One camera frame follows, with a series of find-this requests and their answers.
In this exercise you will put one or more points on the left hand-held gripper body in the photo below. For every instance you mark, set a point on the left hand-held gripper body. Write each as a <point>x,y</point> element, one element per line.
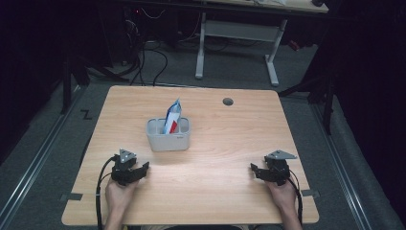
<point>123,172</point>

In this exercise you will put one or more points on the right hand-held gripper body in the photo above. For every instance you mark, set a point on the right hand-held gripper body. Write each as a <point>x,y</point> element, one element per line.
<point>277,169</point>

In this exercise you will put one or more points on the grey plastic storage box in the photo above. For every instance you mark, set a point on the grey plastic storage box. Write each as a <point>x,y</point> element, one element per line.
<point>168,140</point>

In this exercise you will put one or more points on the blue white toothpaste tube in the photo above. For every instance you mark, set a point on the blue white toothpaste tube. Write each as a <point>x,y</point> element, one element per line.
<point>173,116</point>

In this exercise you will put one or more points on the person's left hand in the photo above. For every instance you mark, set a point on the person's left hand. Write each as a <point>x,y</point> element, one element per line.
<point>118,198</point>

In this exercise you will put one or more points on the person's right hand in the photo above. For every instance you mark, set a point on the person's right hand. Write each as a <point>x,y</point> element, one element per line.
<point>284,196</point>

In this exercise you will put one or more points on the grey tape strip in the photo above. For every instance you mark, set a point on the grey tape strip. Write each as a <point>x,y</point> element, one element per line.
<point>72,197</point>
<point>309,193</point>

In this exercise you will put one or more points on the black metal stand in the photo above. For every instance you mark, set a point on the black metal stand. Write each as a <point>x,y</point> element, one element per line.
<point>67,83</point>
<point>327,105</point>

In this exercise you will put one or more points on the metal floor rail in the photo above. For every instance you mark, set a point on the metal floor rail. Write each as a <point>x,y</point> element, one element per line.
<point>343,172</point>
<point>35,159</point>

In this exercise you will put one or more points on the white desk frame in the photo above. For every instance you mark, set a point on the white desk frame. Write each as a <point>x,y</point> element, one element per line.
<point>239,30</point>

